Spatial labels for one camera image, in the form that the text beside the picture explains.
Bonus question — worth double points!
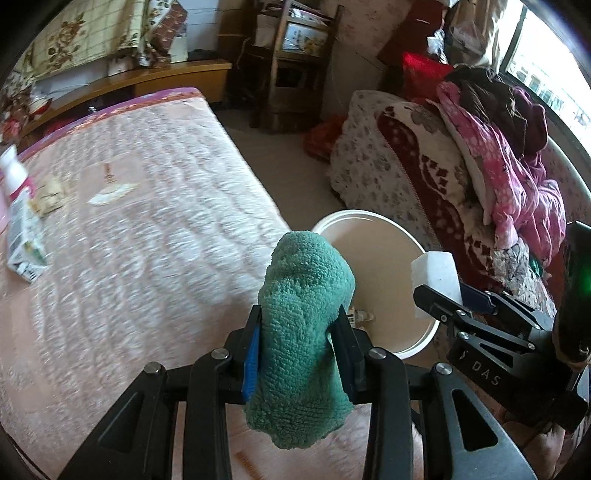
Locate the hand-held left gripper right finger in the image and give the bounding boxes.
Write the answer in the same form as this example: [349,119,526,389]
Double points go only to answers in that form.
[330,307,539,480]

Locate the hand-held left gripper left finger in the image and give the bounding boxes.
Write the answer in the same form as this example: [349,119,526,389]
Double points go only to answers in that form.
[58,305,264,480]

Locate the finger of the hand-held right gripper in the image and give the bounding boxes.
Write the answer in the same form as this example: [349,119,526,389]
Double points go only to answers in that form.
[413,284,536,342]
[462,284,557,330]

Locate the white foam block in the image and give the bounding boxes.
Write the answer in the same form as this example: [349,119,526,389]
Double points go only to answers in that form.
[410,251,464,320]

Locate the green towel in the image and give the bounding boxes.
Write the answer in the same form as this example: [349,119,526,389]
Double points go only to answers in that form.
[244,231,357,450]

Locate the white bucket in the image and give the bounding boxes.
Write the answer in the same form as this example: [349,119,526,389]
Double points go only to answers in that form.
[310,210,441,361]

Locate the red patterned blanket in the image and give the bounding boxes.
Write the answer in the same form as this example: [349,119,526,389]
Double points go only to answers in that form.
[376,102,532,287]

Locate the pink floral garment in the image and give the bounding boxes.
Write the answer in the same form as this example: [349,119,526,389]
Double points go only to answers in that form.
[436,80,568,264]

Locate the pink bed quilt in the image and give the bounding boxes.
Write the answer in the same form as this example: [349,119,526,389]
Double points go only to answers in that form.
[0,88,426,480]

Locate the white floral quilt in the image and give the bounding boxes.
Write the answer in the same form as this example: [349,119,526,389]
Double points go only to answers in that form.
[327,90,467,241]

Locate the red bag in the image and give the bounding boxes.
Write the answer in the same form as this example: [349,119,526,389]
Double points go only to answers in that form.
[302,117,347,162]

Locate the dark clothes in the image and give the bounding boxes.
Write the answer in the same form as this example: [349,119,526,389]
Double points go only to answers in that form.
[448,65,550,158]

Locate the shiny red cloth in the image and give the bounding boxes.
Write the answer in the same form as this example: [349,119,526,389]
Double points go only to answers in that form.
[399,51,455,97]

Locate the window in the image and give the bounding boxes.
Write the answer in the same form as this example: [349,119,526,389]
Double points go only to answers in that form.
[503,4,591,153]

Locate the green white milk carton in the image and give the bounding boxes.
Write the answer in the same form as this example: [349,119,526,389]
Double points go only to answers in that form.
[6,189,49,283]

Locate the crumpled beige paper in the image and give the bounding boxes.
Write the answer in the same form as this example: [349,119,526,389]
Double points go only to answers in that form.
[32,178,70,217]

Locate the wooden chair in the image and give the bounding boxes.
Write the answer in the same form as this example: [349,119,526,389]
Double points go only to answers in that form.
[240,0,345,134]

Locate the floral printed box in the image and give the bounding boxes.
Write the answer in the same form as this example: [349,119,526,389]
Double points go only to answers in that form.
[281,21,331,54]

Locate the wooden cabinet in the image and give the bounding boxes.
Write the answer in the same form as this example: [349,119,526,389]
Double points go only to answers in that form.
[14,59,234,153]

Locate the white bottle pink label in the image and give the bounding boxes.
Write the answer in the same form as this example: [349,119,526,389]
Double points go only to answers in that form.
[0,145,37,204]

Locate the floral checked cloth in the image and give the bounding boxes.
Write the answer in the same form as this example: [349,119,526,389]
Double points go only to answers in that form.
[9,0,190,88]

